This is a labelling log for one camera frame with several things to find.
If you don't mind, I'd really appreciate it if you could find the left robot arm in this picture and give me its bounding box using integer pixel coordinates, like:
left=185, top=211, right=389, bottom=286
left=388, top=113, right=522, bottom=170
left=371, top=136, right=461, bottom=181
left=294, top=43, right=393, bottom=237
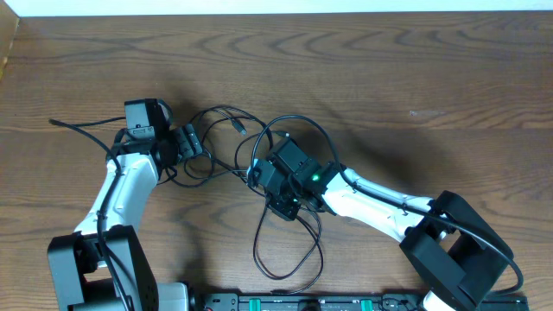
left=48, top=98, right=201, bottom=310

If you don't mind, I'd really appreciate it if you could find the camera cable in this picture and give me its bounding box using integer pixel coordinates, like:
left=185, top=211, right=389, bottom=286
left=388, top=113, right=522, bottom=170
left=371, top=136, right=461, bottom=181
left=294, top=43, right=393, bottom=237
left=47, top=115, right=135, bottom=311
left=249, top=114, right=524, bottom=299

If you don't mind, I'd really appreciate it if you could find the right camera cable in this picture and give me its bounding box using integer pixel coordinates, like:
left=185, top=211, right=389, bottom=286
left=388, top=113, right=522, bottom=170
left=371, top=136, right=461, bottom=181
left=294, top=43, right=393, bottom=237
left=249, top=114, right=524, bottom=299

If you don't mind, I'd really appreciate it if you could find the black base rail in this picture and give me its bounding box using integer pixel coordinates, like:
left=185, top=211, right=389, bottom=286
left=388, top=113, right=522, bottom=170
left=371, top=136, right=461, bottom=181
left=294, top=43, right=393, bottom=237
left=189, top=292, right=531, bottom=311

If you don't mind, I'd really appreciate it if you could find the black usb cable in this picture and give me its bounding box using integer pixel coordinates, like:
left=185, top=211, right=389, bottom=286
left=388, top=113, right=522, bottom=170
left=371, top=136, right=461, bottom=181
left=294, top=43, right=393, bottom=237
left=162, top=105, right=325, bottom=295

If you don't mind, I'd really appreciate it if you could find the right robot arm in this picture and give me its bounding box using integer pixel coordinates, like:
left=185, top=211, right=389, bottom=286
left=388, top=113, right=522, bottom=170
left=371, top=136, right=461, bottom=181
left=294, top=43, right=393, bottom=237
left=253, top=138, right=514, bottom=310

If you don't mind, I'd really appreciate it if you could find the left camera cable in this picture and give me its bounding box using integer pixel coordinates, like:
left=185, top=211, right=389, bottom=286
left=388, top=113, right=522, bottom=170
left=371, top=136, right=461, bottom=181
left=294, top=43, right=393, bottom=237
left=47, top=115, right=135, bottom=311

